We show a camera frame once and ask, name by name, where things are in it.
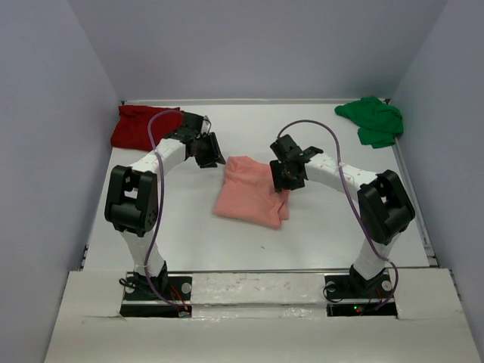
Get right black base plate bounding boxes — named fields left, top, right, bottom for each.
left=322, top=272, right=398, bottom=318

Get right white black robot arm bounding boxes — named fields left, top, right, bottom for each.
left=269, top=135, right=415, bottom=303

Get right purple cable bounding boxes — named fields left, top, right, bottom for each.
left=276, top=119, right=399, bottom=313

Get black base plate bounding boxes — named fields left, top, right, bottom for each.
left=322, top=272, right=398, bottom=318
left=119, top=272, right=193, bottom=318

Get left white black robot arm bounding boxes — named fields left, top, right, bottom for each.
left=104, top=109, right=225, bottom=306

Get pink t shirt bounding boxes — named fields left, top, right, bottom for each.
left=213, top=156, right=290, bottom=229

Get green crumpled t shirt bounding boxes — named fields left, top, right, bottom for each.
left=334, top=97, right=404, bottom=149

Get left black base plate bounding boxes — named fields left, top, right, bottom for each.
left=119, top=272, right=193, bottom=318

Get red folded t shirt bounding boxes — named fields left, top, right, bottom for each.
left=110, top=105, right=183, bottom=152

